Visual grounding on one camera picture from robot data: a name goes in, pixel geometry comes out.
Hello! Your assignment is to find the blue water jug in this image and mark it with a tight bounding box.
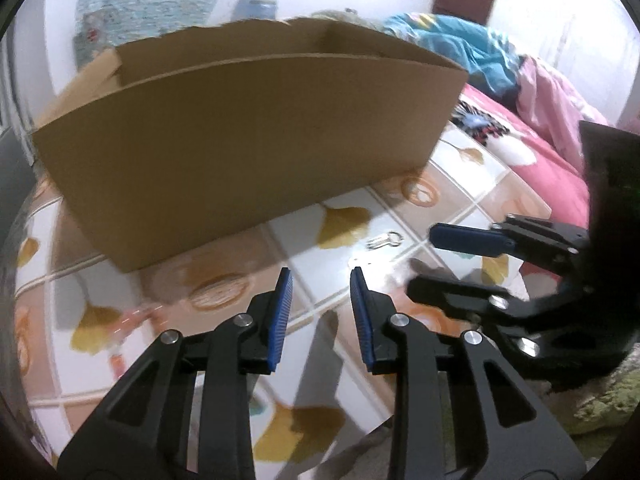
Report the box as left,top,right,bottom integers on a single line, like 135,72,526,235
239,0,278,23

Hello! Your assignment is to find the ginkgo print tablecloth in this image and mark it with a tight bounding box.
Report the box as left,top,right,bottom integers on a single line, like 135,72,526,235
10,125,553,466

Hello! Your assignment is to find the grey patterned quilt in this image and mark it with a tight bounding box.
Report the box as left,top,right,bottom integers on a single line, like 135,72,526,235
310,7,386,28

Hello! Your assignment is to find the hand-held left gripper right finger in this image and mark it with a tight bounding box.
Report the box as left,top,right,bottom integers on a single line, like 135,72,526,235
350,266,587,480

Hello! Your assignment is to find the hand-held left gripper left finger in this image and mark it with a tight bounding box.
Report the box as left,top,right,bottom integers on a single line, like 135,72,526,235
57,267,293,480

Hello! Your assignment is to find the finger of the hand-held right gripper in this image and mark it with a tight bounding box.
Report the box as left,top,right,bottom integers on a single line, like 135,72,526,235
407,275,626,391
431,215,591,273

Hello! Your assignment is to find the grey patchwork cloth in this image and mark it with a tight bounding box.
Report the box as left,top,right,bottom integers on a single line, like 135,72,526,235
75,15,116,66

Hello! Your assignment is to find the silver butterfly keychain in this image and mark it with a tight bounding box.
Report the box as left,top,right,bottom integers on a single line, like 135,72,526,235
367,231,404,252

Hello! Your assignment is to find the brown cardboard box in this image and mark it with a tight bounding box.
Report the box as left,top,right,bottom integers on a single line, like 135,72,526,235
31,16,470,275

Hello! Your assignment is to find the pink floral bedspread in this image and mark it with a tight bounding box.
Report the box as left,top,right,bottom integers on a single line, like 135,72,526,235
442,82,593,233

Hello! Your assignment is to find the blue blanket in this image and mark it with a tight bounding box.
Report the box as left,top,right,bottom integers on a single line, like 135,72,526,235
382,12,526,98

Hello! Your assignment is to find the pale pink quilt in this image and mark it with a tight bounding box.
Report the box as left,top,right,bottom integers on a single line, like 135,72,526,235
515,55,613,161

